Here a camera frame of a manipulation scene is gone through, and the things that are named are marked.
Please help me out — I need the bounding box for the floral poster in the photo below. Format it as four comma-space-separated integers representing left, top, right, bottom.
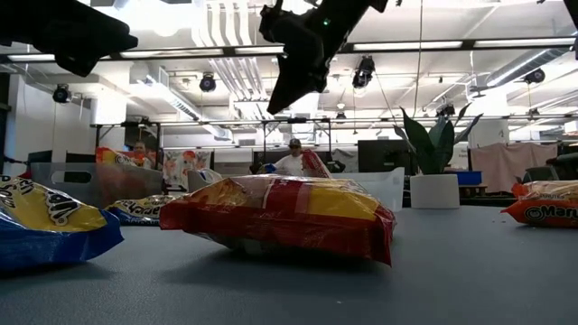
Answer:
162, 149, 213, 190

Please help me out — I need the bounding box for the red Maruchan noodle pack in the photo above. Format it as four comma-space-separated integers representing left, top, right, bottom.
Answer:
301, 148, 334, 180
158, 173, 397, 267

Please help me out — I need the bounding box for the green snake plant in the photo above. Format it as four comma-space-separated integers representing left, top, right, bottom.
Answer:
392, 102, 484, 176

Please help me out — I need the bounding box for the dark grey translucent bin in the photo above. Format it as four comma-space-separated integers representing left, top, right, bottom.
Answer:
29, 161, 164, 211

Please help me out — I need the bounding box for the large black screen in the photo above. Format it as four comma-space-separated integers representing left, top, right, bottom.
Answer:
357, 139, 419, 176

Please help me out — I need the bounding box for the black chair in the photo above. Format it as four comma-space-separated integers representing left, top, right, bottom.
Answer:
545, 152, 578, 181

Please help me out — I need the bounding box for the black aluminium table frame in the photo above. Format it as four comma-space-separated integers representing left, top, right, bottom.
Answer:
401, 196, 516, 209

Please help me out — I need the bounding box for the beige cloth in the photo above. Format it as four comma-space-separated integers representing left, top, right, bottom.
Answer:
469, 142, 559, 194

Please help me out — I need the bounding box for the white plant pot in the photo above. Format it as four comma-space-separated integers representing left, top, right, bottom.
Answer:
409, 173, 461, 210

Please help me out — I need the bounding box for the silver ventilation duct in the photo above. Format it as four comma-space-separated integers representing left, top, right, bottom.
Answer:
485, 47, 570, 89

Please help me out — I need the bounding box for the black metal frame rig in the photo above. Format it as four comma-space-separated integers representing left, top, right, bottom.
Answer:
89, 116, 335, 166

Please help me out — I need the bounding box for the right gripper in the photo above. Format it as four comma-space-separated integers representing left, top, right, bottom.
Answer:
259, 4, 358, 116

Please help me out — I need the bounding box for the blue crate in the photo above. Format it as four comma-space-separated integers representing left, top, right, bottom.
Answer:
455, 170, 483, 186

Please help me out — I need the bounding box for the person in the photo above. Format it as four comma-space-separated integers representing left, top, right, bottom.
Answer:
130, 140, 153, 168
270, 137, 312, 177

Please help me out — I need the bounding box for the clear plastic bin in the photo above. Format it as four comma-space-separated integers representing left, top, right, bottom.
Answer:
331, 166, 406, 213

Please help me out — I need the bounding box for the grey chair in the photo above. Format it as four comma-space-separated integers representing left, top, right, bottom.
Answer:
522, 164, 561, 184

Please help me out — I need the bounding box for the orange Maruchan noodle pack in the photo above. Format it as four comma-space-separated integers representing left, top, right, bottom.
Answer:
95, 146, 158, 171
499, 180, 578, 229

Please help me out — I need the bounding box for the blue-grey table mat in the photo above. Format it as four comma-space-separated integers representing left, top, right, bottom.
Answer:
0, 205, 578, 325

